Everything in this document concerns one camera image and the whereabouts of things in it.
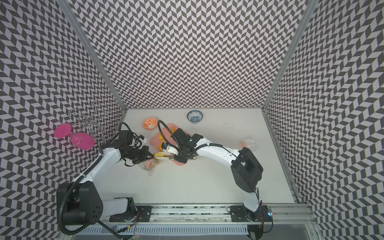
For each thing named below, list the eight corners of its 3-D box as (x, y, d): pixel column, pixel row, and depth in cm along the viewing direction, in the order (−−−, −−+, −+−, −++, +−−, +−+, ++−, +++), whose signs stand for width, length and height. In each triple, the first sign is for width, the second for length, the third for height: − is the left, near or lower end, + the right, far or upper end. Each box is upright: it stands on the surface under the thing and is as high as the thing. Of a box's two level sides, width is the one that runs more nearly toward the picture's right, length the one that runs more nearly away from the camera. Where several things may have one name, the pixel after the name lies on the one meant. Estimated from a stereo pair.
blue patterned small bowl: (187, 123, 111) (186, 119, 108) (187, 114, 117) (187, 110, 113) (203, 123, 111) (203, 119, 108) (202, 114, 117) (202, 110, 113)
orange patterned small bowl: (143, 130, 107) (141, 126, 104) (145, 120, 113) (144, 117, 109) (156, 130, 107) (154, 126, 104) (158, 120, 113) (157, 117, 109)
